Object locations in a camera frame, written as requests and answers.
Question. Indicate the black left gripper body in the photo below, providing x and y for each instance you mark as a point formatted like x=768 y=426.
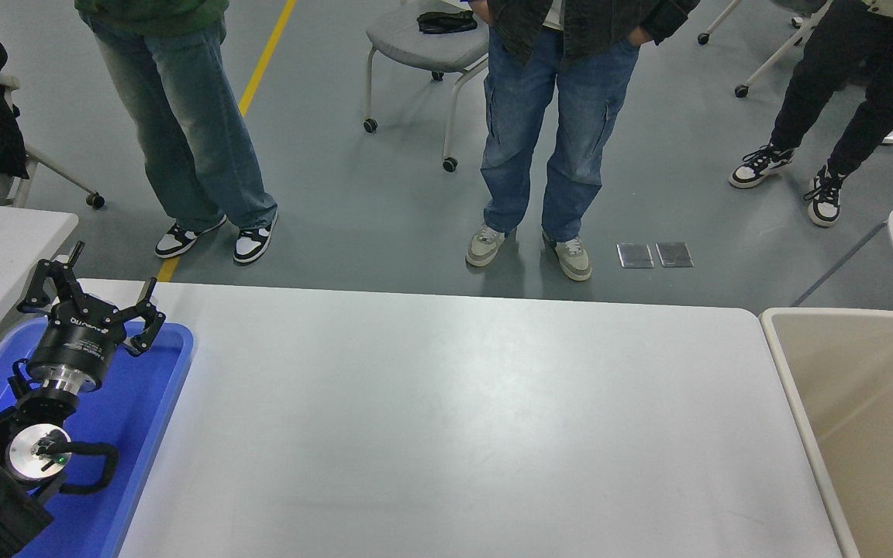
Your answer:
x=78 y=341

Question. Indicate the white-framed wheeled chair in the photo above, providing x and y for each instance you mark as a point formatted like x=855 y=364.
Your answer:
x=59 y=174

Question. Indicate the blue plastic tray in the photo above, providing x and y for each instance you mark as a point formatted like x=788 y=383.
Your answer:
x=129 y=434

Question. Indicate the large pale bin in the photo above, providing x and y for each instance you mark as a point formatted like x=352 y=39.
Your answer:
x=849 y=403

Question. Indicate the person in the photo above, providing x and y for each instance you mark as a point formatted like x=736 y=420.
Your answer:
x=183 y=101
x=520 y=116
x=865 y=77

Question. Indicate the grey wheeled chair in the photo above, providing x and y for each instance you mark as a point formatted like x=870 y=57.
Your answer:
x=415 y=43

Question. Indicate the metal floor plate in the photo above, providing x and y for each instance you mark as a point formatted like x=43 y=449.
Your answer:
x=635 y=255
x=674 y=254

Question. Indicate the small black pouch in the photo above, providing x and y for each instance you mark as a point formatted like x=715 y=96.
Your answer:
x=446 y=22

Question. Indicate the white-legged wheeled chair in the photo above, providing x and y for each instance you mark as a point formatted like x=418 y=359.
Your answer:
x=776 y=55

